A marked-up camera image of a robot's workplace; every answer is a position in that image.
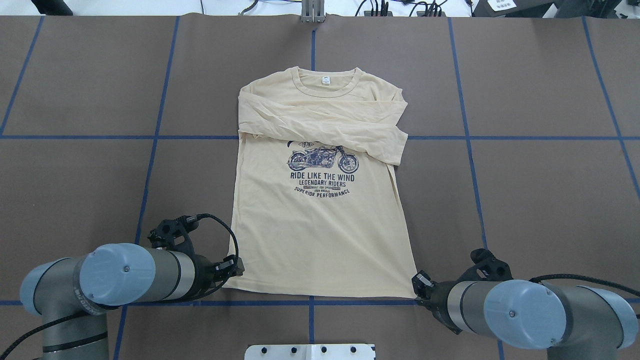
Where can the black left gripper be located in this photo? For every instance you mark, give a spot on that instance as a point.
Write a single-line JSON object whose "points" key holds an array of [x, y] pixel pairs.
{"points": [[203, 270]]}

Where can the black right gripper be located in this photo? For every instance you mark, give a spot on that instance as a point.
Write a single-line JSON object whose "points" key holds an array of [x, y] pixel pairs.
{"points": [[439, 296]]}

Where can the cream long-sleeve graphic shirt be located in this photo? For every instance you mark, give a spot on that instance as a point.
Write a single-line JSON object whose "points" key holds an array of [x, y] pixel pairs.
{"points": [[316, 206]]}

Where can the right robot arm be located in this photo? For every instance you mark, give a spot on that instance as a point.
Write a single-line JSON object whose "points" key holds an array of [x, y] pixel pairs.
{"points": [[568, 322]]}

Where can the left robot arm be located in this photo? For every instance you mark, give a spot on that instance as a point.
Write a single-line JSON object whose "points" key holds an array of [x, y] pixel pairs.
{"points": [[73, 295]]}

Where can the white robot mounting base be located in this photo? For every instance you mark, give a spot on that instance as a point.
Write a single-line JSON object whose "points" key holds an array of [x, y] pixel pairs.
{"points": [[335, 351]]}

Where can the black power adapter box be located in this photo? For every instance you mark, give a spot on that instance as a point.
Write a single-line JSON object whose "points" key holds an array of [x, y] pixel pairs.
{"points": [[511, 8]]}

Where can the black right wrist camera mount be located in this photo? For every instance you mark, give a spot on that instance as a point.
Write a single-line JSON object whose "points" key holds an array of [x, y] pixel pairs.
{"points": [[486, 268]]}

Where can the aluminium frame post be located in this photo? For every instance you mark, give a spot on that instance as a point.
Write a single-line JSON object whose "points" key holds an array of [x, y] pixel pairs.
{"points": [[313, 11]]}

